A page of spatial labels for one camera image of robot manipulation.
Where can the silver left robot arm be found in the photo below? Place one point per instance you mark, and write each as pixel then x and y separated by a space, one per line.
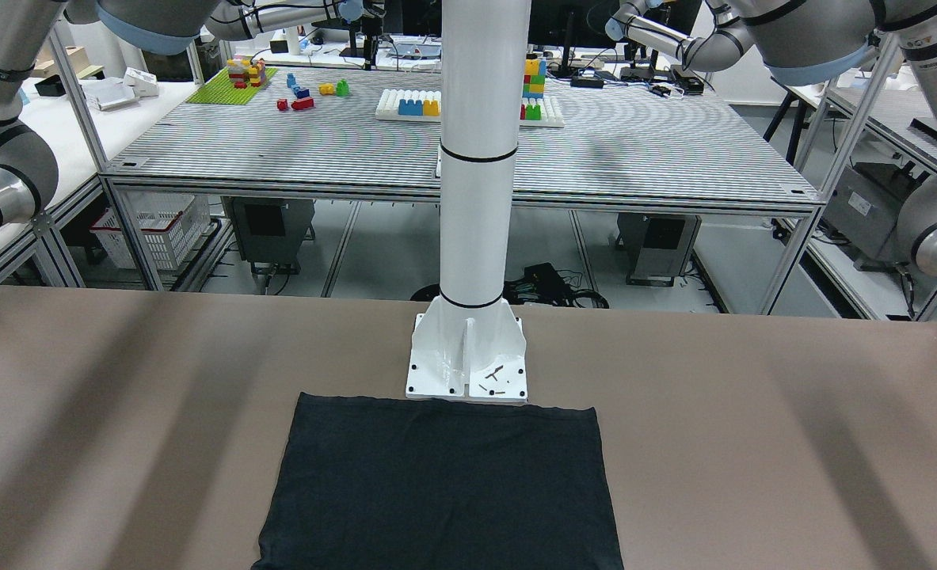
pixel 804 43

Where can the striped aluminium frame table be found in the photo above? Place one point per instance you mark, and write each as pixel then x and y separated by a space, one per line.
pixel 622 148

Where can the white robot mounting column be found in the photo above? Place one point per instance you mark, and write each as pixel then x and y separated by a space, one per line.
pixel 469 345

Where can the white plastic basket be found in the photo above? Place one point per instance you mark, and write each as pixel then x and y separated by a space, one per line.
pixel 171 222

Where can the black t-shirt with logo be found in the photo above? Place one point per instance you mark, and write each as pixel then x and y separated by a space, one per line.
pixel 381 483

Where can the white tray with blocks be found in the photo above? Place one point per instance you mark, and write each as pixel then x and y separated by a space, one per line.
pixel 537 109

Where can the green lego baseplate with bricks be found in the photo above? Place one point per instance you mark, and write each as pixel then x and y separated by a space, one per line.
pixel 238 83

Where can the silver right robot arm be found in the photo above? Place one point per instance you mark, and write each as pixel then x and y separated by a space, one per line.
pixel 28 169

